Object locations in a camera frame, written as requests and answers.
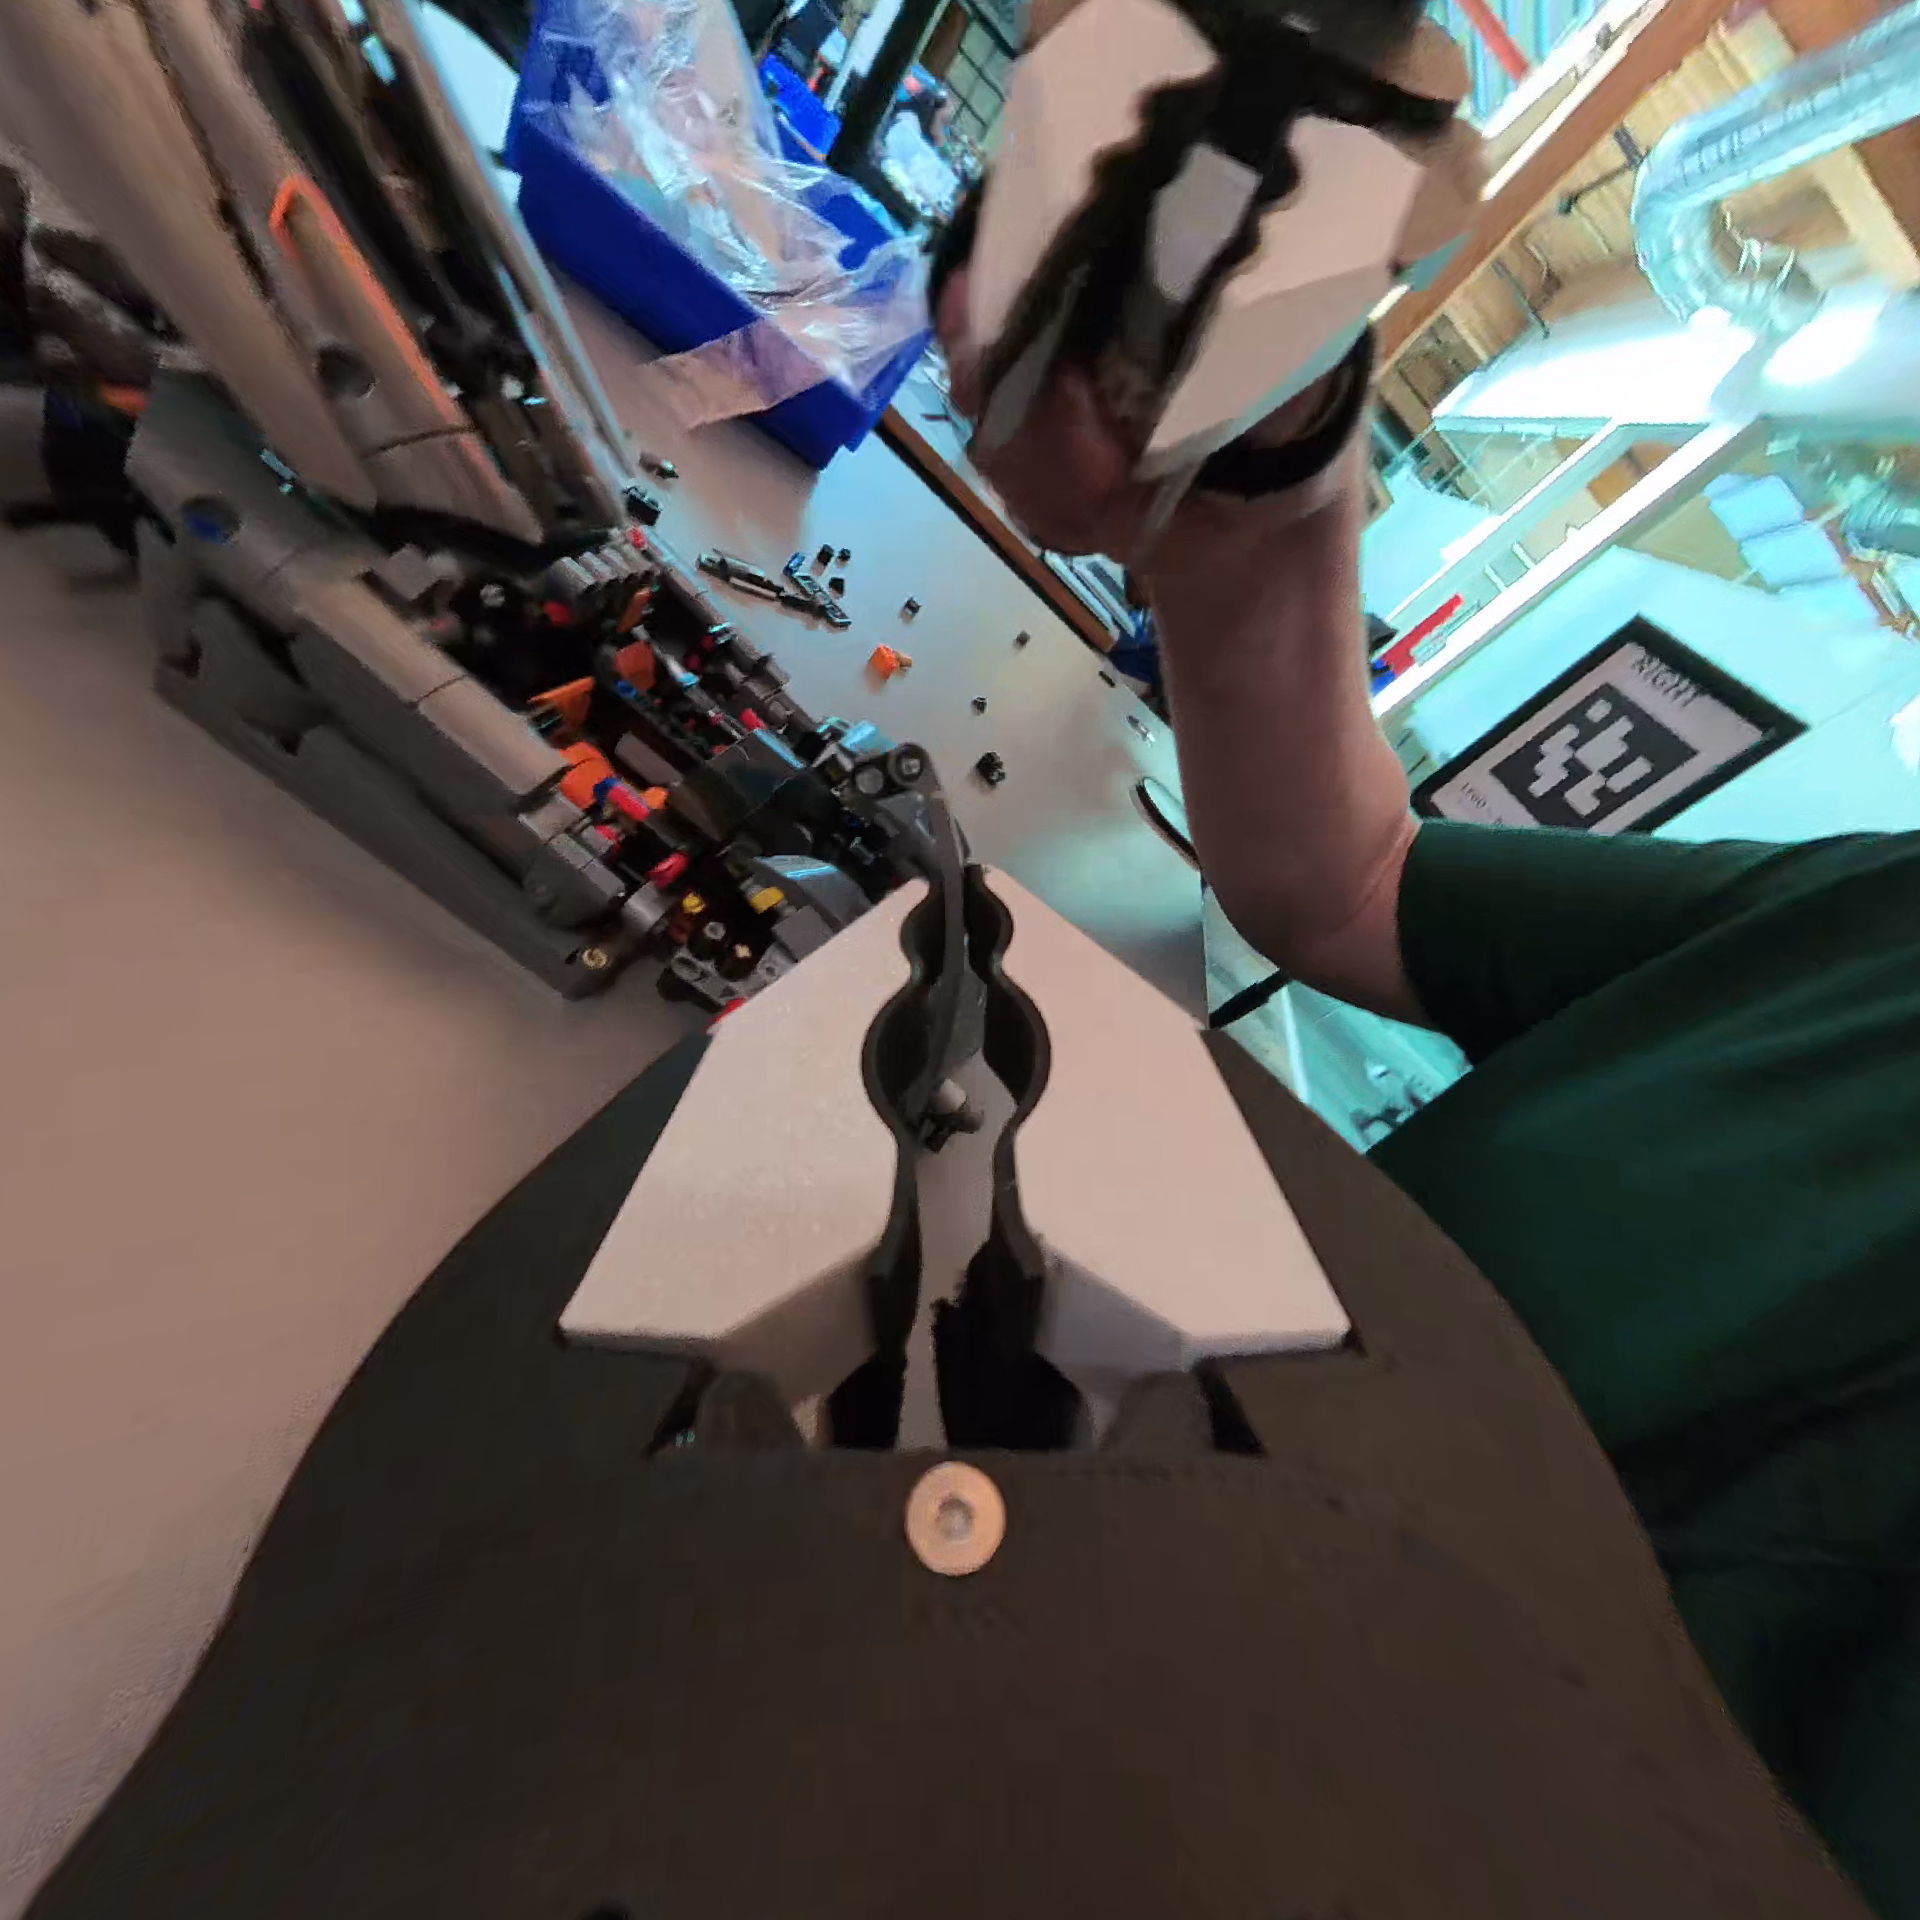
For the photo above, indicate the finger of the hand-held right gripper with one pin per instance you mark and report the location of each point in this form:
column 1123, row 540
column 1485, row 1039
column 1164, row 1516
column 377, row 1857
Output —
column 1305, row 255
column 1050, row 150

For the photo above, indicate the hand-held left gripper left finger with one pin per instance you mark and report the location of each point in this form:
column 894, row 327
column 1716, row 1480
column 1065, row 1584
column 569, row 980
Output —
column 750, row 1170

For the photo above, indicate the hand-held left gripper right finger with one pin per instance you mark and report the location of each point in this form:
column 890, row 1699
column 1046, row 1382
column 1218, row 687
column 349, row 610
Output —
column 1171, row 1201

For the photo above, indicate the grey lego car model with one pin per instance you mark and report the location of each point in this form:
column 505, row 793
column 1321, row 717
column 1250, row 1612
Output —
column 405, row 705

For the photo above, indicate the person's right forearm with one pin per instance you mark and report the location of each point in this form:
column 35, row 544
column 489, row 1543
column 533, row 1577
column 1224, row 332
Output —
column 1275, row 750

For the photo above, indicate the scattered black lego pieces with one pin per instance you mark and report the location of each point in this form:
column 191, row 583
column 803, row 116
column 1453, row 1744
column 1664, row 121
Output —
column 794, row 593

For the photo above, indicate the person's right hand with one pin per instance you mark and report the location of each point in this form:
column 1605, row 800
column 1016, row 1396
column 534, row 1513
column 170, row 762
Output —
column 1072, row 494

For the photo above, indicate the wooden beam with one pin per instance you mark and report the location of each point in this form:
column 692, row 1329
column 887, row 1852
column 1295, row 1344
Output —
column 1544, row 164

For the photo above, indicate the clear plastic bag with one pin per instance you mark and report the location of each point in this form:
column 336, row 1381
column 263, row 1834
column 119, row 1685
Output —
column 750, row 194

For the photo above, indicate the blue plastic bin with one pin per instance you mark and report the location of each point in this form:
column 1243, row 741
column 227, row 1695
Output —
column 645, row 285

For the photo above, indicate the person's green shirt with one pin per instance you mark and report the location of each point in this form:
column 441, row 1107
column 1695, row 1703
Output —
column 1680, row 1201

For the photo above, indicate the framed marker sign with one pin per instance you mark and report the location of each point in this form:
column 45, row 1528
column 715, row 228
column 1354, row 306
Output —
column 1590, row 750

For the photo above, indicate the silver metal duct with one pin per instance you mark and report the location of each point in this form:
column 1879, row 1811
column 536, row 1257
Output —
column 1710, row 194

